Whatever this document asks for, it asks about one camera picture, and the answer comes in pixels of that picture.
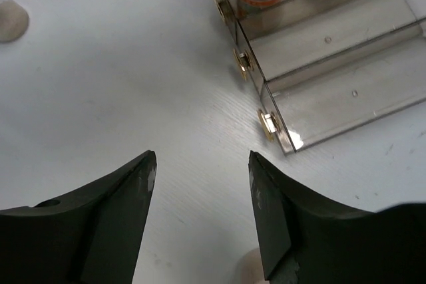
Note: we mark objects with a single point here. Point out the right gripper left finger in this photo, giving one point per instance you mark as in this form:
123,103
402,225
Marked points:
92,234

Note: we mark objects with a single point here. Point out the right clear organizer bin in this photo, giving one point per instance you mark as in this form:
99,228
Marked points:
348,89

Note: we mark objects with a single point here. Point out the yellow lid spice bottle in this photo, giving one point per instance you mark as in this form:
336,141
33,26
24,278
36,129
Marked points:
14,21

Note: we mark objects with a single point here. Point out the middle clear organizer bin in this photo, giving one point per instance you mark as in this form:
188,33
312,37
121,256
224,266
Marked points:
329,48

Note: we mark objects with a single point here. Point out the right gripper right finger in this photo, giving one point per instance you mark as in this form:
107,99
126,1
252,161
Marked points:
305,237

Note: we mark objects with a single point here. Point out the pink lid spice bottle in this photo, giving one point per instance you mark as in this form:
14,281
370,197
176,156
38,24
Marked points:
249,269

